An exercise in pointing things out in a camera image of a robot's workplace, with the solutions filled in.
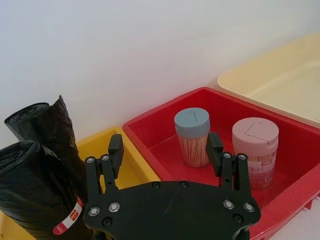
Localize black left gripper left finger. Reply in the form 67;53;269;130
84;133;125;204

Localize toothpick jar with pink lid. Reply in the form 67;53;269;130
231;117;280;190

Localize red plastic bin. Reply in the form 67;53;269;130
121;86;320;240

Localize black bag roll, red-white band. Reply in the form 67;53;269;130
0;140;95;240

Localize toothpick jar with blue-grey lid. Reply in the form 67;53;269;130
173;106;212;168

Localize yellow plastic bin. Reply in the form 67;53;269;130
0;125;162;240

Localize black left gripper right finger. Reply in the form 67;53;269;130
206;132;251;199

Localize cream plastic bin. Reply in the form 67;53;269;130
216;31;320;131

